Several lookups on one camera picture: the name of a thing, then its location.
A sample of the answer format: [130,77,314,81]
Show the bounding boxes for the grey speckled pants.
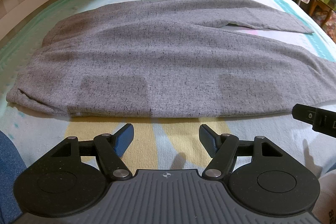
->
[6,0,335,118]

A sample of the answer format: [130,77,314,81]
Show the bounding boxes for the blue jeans leg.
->
[0,132,26,223]

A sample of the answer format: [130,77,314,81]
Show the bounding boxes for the pastel patterned bed sheet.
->
[1,0,335,176]

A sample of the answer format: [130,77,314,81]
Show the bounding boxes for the wooden stool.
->
[308,0,333,28]

